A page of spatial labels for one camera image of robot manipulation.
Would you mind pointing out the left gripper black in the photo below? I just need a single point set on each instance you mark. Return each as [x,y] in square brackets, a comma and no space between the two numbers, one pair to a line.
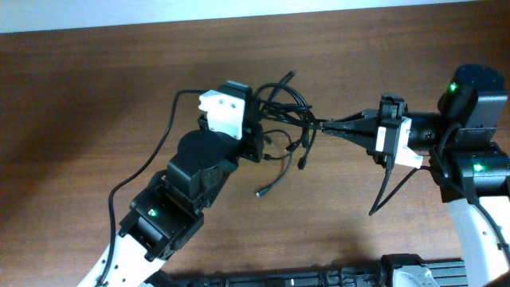
[250,135]

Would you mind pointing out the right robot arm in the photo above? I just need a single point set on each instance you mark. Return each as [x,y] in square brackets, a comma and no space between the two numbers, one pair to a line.
[456,146]

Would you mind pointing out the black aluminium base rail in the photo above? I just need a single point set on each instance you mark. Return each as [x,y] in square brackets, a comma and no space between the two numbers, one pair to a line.
[389,270]

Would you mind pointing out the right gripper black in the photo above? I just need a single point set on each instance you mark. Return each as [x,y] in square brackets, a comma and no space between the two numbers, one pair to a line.
[390,120]

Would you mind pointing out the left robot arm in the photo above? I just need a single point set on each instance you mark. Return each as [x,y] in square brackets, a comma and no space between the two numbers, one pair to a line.
[168,211]

